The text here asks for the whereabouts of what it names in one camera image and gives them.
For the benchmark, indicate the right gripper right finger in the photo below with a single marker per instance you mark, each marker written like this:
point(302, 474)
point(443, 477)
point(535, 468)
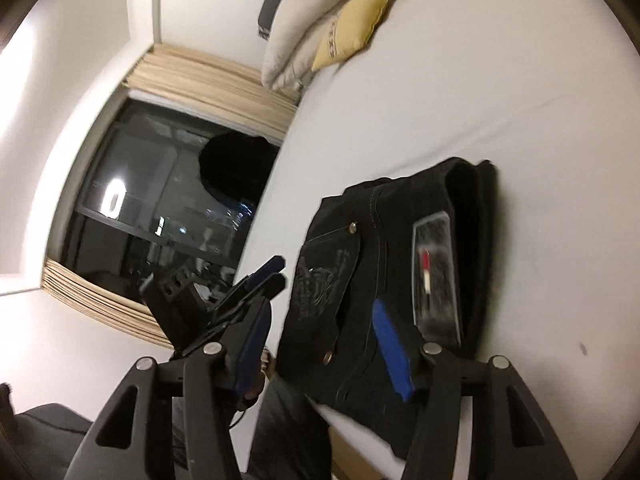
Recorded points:
point(400, 345)

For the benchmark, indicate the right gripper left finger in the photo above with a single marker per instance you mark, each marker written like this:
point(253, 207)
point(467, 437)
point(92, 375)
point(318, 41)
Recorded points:
point(252, 338)

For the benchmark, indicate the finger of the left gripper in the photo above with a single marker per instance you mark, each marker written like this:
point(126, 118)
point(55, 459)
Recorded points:
point(260, 289)
point(273, 266)

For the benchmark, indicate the black jeans pant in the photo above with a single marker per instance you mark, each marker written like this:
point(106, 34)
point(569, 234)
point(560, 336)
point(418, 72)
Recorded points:
point(363, 246)

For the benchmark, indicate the person's left hand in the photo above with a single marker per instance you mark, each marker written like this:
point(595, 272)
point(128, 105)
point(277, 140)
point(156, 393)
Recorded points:
point(266, 371)

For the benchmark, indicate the dark window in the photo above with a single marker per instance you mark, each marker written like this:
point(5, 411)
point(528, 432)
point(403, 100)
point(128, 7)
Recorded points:
point(154, 190)

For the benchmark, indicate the beige curtain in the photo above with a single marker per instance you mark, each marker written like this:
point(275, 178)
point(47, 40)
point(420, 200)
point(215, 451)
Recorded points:
point(219, 88)

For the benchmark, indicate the yellow cushion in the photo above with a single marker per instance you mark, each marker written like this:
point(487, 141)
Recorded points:
point(350, 32)

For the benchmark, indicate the folded beige duvet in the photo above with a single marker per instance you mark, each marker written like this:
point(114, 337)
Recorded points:
point(296, 32)

